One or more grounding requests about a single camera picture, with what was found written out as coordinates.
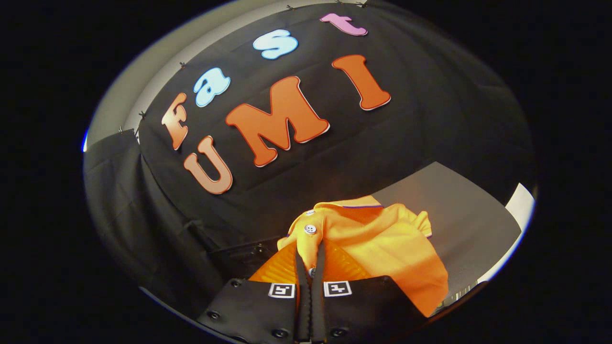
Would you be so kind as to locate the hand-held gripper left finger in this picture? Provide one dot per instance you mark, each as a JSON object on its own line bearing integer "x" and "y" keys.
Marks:
{"x": 302, "y": 306}

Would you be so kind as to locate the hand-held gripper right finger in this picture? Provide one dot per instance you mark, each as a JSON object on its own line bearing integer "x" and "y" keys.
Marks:
{"x": 319, "y": 306}

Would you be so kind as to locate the dark grey washing machine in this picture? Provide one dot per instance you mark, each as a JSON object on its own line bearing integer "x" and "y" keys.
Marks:
{"x": 239, "y": 260}

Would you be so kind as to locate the orange polo shirt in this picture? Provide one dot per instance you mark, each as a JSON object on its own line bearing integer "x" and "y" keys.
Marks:
{"x": 382, "y": 243}

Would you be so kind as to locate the grey cabinet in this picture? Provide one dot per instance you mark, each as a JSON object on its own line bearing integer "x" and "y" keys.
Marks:
{"x": 459, "y": 220}

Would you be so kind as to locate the row of black cloth clips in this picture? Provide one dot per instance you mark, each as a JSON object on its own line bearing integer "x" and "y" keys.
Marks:
{"x": 141, "y": 114}

